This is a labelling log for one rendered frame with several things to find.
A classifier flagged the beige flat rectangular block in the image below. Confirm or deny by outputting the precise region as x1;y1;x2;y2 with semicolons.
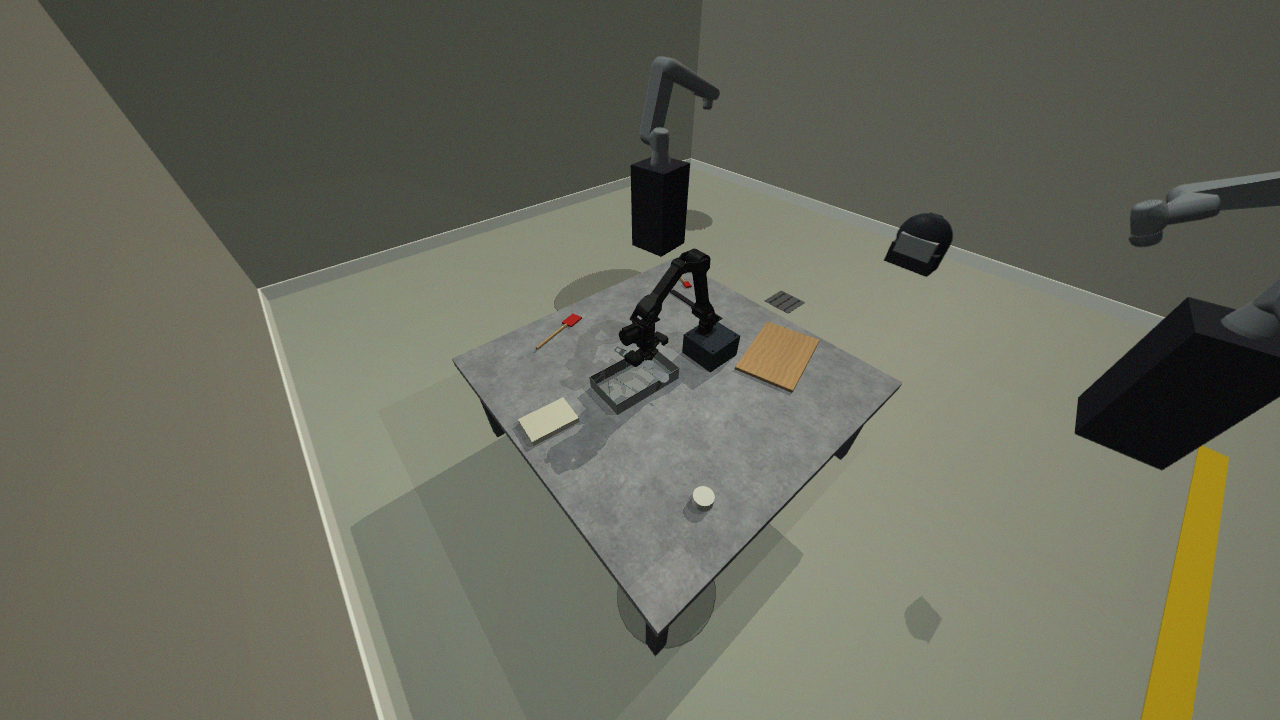
518;397;579;446

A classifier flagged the red spatula with wooden handle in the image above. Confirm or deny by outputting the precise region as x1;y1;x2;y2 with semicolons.
536;314;582;348

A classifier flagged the light brown wooden board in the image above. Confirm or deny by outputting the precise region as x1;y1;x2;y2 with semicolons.
735;322;820;393

